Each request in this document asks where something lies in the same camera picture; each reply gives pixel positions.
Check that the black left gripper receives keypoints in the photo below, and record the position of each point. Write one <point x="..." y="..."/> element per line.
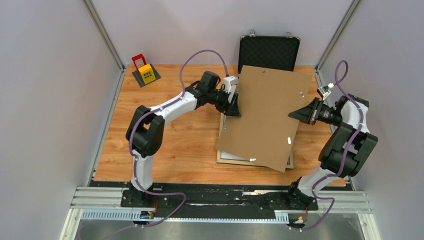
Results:
<point x="231" y="110"/>

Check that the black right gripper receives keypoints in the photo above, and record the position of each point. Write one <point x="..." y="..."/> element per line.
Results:
<point x="306" y="114"/>

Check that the brown backing board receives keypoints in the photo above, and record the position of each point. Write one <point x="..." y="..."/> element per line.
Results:
<point x="264" y="133"/>

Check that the autumn leaves photo print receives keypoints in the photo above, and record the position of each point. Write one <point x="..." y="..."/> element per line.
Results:
<point x="227" y="158"/>

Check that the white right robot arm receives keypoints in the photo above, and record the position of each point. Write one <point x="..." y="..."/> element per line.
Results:
<point x="345" y="152"/>

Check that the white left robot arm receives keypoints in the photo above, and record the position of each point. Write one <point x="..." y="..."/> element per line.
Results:
<point x="146" y="130"/>

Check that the black poker chip case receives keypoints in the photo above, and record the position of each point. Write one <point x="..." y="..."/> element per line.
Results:
<point x="265" y="51"/>

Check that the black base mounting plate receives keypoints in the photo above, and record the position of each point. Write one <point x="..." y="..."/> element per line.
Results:
<point x="216" y="201"/>

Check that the yellow red toy block house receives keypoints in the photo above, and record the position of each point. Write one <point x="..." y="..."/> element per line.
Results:
<point x="144" y="73"/>

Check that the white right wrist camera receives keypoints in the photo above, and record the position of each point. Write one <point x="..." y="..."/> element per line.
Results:
<point x="325" y="90"/>

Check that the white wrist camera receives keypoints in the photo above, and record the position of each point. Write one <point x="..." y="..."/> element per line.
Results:
<point x="229" y="85"/>
<point x="325" y="90"/>

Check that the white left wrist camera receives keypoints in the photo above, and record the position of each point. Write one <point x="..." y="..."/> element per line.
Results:
<point x="229" y="85"/>

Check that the aluminium front rail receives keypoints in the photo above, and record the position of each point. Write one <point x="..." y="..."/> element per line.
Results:
<point x="343" y="213"/>

